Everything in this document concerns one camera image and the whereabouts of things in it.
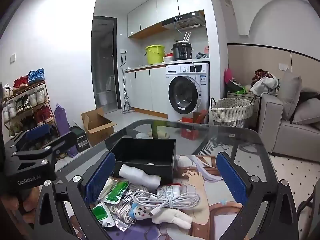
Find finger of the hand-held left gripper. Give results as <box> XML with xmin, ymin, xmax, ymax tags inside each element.
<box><xmin>9</xmin><ymin>123</ymin><xmax>58</xmax><ymax>153</ymax></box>
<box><xmin>10</xmin><ymin>131</ymin><xmax>78</xmax><ymax>167</ymax></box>

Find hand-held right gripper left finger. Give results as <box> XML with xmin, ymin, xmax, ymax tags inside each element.
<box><xmin>32</xmin><ymin>152</ymin><xmax>117</xmax><ymax>240</ymax></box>

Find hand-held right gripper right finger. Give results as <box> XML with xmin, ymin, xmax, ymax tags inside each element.
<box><xmin>215</xmin><ymin>151</ymin><xmax>299</xmax><ymax>240</ymax></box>

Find green medicine packet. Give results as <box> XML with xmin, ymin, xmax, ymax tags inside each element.
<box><xmin>104</xmin><ymin>180</ymin><xmax>130</xmax><ymax>204</ymax></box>
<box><xmin>92</xmin><ymin>201</ymin><xmax>115</xmax><ymax>228</ymax></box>

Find black storage box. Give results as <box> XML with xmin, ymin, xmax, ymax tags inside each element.
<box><xmin>109</xmin><ymin>137</ymin><xmax>177</xmax><ymax>184</ymax></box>

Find white charging cable bundle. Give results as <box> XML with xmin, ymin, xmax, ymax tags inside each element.
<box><xmin>130</xmin><ymin>189</ymin><xmax>200</xmax><ymax>211</ymax></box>

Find white packet with red label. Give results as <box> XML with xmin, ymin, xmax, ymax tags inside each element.
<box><xmin>157</xmin><ymin>184</ymin><xmax>182</xmax><ymax>200</ymax></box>

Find plush doll with blue hair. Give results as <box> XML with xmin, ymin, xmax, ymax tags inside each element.
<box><xmin>130</xmin><ymin>202</ymin><xmax>193</xmax><ymax>230</ymax></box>

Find person's left hand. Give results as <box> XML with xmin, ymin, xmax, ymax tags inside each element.
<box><xmin>0</xmin><ymin>188</ymin><xmax>42</xmax><ymax>217</ymax></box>

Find dark green carton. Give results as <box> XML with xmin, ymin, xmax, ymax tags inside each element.
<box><xmin>70</xmin><ymin>126</ymin><xmax>90</xmax><ymax>153</ymax></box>

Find purple bag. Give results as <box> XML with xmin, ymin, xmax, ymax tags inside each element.
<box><xmin>54</xmin><ymin>103</ymin><xmax>78</xmax><ymax>158</ymax></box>

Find collection of shoes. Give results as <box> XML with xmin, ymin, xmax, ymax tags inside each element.
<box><xmin>0</xmin><ymin>67</ymin><xmax>54</xmax><ymax>140</ymax></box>

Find wooden shoe rack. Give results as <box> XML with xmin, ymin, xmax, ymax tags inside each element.
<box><xmin>0</xmin><ymin>80</ymin><xmax>59</xmax><ymax>155</ymax></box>

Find open cardboard box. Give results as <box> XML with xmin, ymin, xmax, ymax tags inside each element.
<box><xmin>80</xmin><ymin>107</ymin><xmax>117</xmax><ymax>147</ymax></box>

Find white rolled cloth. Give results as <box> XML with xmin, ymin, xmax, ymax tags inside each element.
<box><xmin>119</xmin><ymin>164</ymin><xmax>162</xmax><ymax>188</ymax></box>

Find black bin with items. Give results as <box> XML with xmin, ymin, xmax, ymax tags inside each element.
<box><xmin>67</xmin><ymin>155</ymin><xmax>250</xmax><ymax>240</ymax></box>

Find red carton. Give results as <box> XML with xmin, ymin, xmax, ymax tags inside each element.
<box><xmin>181</xmin><ymin>110</ymin><xmax>209</xmax><ymax>139</ymax></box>

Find white wicker basket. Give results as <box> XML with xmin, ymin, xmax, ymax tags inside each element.
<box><xmin>210</xmin><ymin>97</ymin><xmax>257</xmax><ymax>128</ymax></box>

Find grey sofa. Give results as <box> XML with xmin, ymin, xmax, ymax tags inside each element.
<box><xmin>257</xmin><ymin>94</ymin><xmax>320</xmax><ymax>163</ymax></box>

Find flat mop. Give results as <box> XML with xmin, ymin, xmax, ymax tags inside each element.
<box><xmin>119</xmin><ymin>55</ymin><xmax>134</xmax><ymax>115</ymax></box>

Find grey side table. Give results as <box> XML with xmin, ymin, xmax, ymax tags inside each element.
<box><xmin>226</xmin><ymin>92</ymin><xmax>262</xmax><ymax>105</ymax></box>

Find dark glass door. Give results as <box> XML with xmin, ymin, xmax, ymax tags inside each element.
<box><xmin>90</xmin><ymin>16</ymin><xmax>118</xmax><ymax>114</ymax></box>

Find green plastic bag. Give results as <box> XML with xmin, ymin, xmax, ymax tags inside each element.
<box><xmin>227</xmin><ymin>80</ymin><xmax>247</xmax><ymax>94</ymax></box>

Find white lower cabinets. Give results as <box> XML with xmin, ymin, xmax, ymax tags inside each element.
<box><xmin>124</xmin><ymin>67</ymin><xmax>168</xmax><ymax>118</ymax></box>

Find white cabinets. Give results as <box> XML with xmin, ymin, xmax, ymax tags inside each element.
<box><xmin>127</xmin><ymin>0</ymin><xmax>208</xmax><ymax>39</ymax></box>
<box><xmin>124</xmin><ymin>67</ymin><xmax>168</xmax><ymax>118</ymax></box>

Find pile of clothes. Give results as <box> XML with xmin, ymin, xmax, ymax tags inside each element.
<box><xmin>250</xmin><ymin>69</ymin><xmax>280</xmax><ymax>97</ymax></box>

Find small grey cushion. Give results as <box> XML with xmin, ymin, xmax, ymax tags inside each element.
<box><xmin>292</xmin><ymin>97</ymin><xmax>320</xmax><ymax>125</ymax></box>

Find white washing machine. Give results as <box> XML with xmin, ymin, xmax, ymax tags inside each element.
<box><xmin>165</xmin><ymin>62</ymin><xmax>210</xmax><ymax>121</ymax></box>

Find large grey cushion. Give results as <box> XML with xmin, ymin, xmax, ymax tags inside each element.
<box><xmin>277</xmin><ymin>69</ymin><xmax>303</xmax><ymax>120</ymax></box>

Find black jacket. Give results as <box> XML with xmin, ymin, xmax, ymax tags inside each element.
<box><xmin>299</xmin><ymin>91</ymin><xmax>318</xmax><ymax>103</ymax></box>

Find green plastic bucket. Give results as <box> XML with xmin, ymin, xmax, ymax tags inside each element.
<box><xmin>145</xmin><ymin>45</ymin><xmax>166</xmax><ymax>65</ymax></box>

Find black pressure cooker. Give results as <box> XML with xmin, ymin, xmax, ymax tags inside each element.
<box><xmin>172</xmin><ymin>42</ymin><xmax>193</xmax><ymax>61</ymax></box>

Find white router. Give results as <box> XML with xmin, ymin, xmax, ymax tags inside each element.
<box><xmin>175</xmin><ymin>31</ymin><xmax>192</xmax><ymax>43</ymax></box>

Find white upper cabinets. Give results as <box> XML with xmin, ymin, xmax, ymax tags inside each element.
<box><xmin>127</xmin><ymin>0</ymin><xmax>208</xmax><ymax>39</ymax></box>

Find range hood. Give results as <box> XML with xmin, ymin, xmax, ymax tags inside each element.
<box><xmin>161</xmin><ymin>10</ymin><xmax>207</xmax><ymax>30</ymax></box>

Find white cord bundle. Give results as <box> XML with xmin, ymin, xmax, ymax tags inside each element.
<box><xmin>110</xmin><ymin>184</ymin><xmax>148</xmax><ymax>228</ymax></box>

